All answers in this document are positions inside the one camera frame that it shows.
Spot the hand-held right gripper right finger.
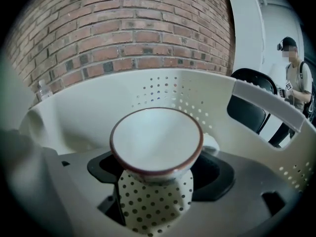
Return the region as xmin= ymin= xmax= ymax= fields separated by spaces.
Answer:
xmin=172 ymin=151 xmax=301 ymax=237

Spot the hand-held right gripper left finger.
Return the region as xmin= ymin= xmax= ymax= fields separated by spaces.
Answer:
xmin=43 ymin=148 xmax=129 ymax=237

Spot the cream perforated plastic basket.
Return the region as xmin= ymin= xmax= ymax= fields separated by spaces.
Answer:
xmin=18 ymin=68 xmax=316 ymax=237

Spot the white mug with dark rim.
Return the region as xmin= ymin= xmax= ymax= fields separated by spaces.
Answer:
xmin=109 ymin=107 xmax=220 ymax=186

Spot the clear plastic water bottle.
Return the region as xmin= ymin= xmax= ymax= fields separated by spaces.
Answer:
xmin=36 ymin=79 xmax=53 ymax=102

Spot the white shelf unit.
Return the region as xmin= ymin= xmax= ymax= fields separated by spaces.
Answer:
xmin=226 ymin=0 xmax=266 ymax=78

